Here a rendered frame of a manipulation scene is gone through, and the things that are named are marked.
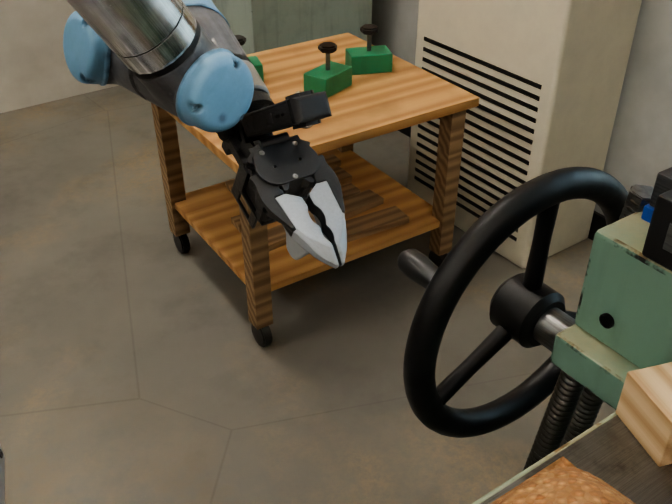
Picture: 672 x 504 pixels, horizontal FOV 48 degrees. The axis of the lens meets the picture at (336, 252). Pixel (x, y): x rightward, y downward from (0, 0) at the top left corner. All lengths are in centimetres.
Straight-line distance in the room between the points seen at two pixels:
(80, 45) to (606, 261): 53
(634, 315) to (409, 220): 148
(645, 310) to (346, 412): 122
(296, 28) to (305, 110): 182
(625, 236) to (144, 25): 41
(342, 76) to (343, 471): 92
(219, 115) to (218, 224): 133
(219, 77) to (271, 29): 180
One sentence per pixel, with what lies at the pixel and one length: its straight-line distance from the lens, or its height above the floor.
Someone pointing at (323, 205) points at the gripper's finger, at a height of 86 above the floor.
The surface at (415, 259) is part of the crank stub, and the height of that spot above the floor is 88.
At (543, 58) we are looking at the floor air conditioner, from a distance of 195.
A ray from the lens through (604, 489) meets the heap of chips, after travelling 44.
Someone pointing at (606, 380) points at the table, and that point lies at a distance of 61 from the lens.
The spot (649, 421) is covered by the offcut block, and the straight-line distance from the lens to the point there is 50.
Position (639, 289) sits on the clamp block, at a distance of 58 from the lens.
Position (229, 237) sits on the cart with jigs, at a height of 18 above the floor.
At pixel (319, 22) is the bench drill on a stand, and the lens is 259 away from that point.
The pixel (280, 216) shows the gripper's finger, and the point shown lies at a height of 86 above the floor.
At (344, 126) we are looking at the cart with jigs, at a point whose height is 53.
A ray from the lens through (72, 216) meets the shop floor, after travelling 252.
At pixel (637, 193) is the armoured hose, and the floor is 97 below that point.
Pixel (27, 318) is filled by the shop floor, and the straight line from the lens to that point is 213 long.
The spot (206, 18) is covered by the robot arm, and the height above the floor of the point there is 100.
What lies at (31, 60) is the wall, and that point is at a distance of 331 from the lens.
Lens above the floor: 126
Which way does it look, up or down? 35 degrees down
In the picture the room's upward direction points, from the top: straight up
